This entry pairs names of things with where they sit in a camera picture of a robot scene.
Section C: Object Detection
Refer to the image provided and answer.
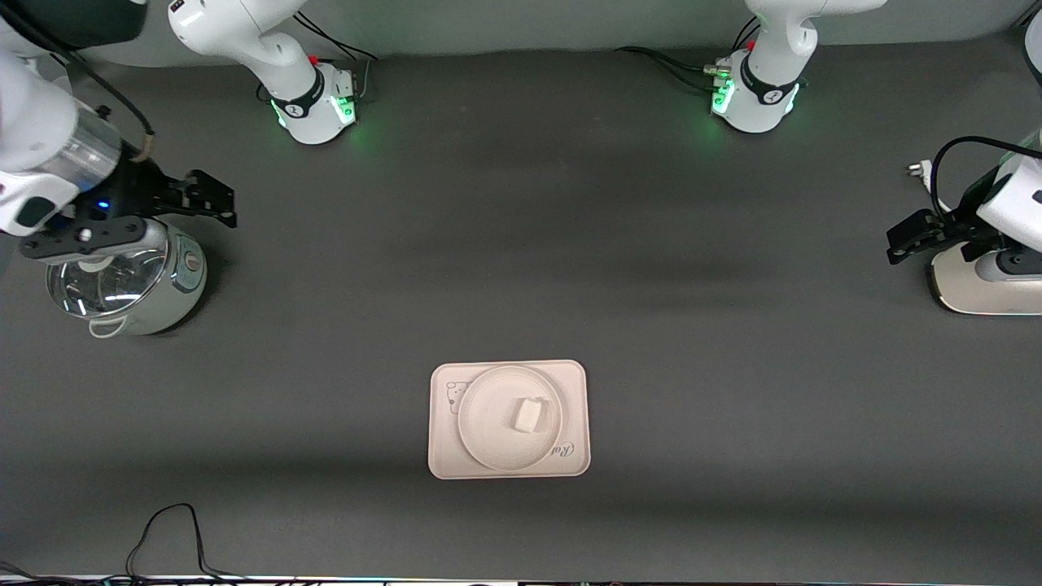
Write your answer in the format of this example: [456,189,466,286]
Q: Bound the black left base cables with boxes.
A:
[615,46,731,92]

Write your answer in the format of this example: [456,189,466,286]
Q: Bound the cream rectangular tray with print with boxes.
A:
[428,360,591,480]

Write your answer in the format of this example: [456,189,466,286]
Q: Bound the black right base cables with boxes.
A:
[293,11,382,63]

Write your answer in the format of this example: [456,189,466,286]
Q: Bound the black cable on table edge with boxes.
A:
[0,503,274,584]

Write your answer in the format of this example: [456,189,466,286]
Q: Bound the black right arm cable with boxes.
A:
[0,15,157,141]

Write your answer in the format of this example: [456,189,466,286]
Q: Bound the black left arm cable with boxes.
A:
[930,136,1042,222]

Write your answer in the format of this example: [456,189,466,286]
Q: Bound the black base cables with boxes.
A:
[293,11,382,63]
[615,46,731,92]

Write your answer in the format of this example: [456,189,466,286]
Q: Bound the steel electric pot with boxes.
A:
[47,220,208,339]

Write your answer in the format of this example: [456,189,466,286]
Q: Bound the small white cube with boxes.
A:
[512,396,549,433]

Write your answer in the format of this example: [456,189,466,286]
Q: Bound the glass pot lid with knob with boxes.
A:
[47,243,169,318]

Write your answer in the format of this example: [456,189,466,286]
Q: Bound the white toaster cable with plug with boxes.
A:
[906,160,953,214]

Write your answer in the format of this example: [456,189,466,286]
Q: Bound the cream white toaster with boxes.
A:
[930,243,1042,316]

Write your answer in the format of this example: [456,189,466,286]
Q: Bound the cream round plate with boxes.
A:
[458,365,564,473]

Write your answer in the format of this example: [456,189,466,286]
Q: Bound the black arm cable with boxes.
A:
[930,136,1042,222]
[0,15,157,141]

